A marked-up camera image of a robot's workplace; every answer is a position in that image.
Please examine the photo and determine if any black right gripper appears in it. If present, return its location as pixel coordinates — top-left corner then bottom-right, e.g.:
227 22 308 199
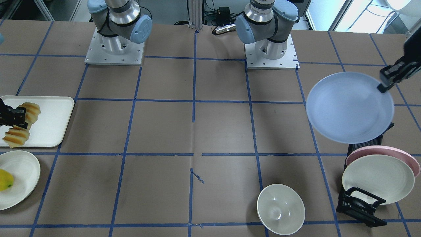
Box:
0 99 28 129

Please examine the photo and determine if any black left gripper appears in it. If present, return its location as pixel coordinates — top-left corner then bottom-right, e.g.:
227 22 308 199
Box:
377 31 421 93

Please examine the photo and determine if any striped bread roll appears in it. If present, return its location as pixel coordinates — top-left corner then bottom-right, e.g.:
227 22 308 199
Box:
2 126 30 148
18 102 41 130

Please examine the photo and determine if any blue plate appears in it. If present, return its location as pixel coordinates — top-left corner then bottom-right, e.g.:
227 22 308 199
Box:
306 72 395 144

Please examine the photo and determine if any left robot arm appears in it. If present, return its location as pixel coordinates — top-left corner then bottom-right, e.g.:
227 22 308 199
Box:
235 0 420 93

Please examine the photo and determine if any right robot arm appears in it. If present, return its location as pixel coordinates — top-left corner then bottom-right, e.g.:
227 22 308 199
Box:
1 0 152 129

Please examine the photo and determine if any white plate with lemon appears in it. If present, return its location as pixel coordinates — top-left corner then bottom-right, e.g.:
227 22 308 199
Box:
0 150 41 210

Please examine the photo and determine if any pink plate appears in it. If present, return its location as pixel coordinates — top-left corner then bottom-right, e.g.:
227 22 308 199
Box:
345 145 421 177

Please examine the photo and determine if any cream white plate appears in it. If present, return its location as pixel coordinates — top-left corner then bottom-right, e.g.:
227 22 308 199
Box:
342 154 415 205

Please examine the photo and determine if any black plate rack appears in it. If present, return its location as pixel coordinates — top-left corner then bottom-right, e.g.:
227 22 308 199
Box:
336 122 394 228

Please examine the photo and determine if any white rectangular tray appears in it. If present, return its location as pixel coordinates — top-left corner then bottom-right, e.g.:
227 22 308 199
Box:
1 95 75 147

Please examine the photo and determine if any yellow lemon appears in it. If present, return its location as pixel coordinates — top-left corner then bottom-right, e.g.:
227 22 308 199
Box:
0 169 14 192

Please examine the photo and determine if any cream ceramic bowl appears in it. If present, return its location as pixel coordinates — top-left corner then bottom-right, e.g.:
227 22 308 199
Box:
257 184 306 236

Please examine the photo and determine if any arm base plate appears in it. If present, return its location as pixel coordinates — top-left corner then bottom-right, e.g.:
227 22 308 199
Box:
244 34 300 70
85 28 145 66

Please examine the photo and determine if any aluminium frame post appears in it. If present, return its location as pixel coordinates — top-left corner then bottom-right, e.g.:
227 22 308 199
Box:
187 0 204 32

